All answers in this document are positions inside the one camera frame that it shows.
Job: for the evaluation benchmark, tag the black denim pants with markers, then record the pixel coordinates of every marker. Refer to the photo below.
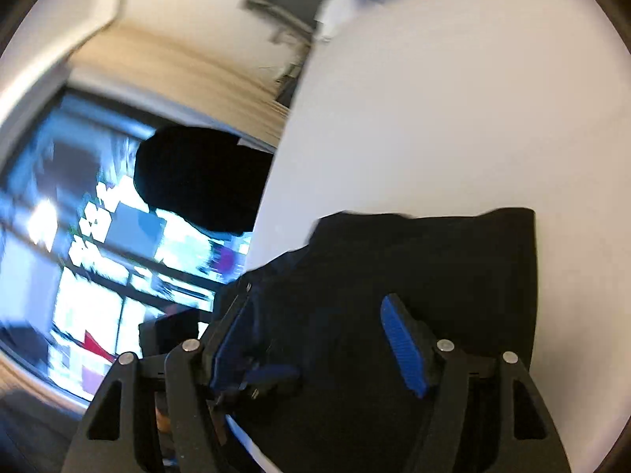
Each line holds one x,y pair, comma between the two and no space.
345,266

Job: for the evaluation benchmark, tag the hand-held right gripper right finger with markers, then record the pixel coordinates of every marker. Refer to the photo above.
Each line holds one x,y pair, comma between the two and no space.
404,350

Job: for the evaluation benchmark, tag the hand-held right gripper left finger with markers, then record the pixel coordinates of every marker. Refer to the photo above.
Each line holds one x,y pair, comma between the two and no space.
229,350

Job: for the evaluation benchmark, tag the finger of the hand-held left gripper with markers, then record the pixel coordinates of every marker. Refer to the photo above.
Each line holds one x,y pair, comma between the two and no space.
271,374

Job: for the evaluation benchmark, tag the grey nightstand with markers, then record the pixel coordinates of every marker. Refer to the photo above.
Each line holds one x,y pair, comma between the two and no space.
291,79

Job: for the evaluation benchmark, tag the bed with white sheet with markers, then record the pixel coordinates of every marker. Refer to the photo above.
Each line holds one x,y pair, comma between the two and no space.
443,108

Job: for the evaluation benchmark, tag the black hanging garment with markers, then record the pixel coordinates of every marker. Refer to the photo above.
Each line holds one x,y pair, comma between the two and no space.
202,177

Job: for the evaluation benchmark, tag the large window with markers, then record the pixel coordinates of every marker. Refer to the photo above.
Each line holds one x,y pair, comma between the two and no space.
88,256

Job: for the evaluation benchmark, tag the beige curtain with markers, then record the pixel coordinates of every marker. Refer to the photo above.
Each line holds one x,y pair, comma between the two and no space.
187,74

